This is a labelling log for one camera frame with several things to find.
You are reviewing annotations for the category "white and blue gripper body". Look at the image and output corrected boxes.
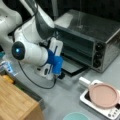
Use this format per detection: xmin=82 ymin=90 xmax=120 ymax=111
xmin=36 ymin=38 xmax=63 ymax=80

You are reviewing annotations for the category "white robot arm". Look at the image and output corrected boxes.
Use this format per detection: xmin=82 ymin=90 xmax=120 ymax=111
xmin=0 ymin=0 xmax=63 ymax=80

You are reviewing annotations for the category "toaster oven glass door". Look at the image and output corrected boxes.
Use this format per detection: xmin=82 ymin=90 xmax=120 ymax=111
xmin=62 ymin=56 xmax=88 ymax=77

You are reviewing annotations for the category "blue plastic bottle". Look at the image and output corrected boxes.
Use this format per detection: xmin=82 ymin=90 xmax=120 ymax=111
xmin=0 ymin=61 xmax=15 ymax=76

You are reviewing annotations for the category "silver toaster oven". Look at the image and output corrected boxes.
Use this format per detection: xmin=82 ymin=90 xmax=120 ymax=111
xmin=54 ymin=10 xmax=120 ymax=72

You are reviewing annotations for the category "wooden shelf cabinet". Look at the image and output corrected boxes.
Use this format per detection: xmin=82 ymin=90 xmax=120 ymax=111
xmin=0 ymin=76 xmax=44 ymax=120

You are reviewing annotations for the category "teal bowl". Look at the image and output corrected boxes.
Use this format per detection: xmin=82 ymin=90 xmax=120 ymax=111
xmin=63 ymin=112 xmax=89 ymax=120

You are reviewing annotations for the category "pink frying pan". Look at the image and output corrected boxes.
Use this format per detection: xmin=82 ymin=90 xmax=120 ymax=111
xmin=79 ymin=77 xmax=120 ymax=109

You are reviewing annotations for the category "white induction cooker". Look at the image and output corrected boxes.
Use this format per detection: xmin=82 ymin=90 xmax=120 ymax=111
xmin=79 ymin=79 xmax=120 ymax=120

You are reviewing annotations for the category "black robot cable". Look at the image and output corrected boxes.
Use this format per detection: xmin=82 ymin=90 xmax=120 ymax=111
xmin=17 ymin=59 xmax=58 ymax=90

